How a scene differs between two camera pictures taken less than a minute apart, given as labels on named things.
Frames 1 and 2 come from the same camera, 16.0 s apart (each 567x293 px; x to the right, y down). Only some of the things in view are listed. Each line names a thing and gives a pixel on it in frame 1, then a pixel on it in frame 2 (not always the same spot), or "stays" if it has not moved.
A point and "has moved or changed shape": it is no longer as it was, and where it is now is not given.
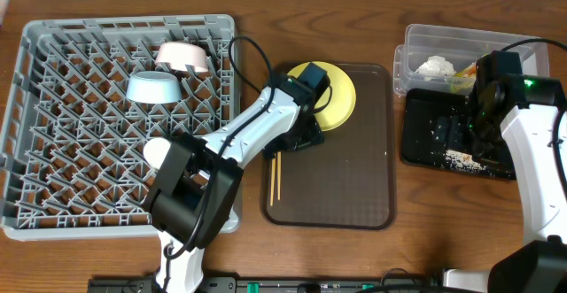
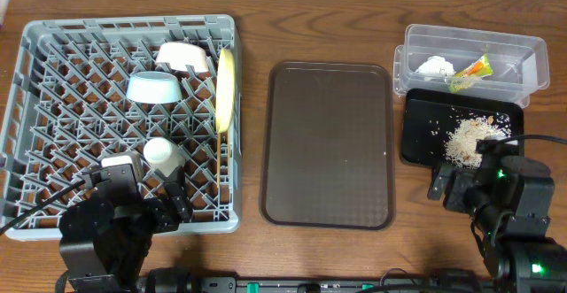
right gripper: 499,158 -> 462,180
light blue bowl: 154,87 stays
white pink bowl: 180,54 stays
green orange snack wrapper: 462,80 stays
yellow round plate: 343,96 -> 225,90
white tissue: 437,65 stays
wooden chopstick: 273,178 has moved or changed shape
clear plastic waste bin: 443,57 stays
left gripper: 294,142 -> 173,202
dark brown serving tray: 347,181 stays
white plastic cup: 155,150 stays
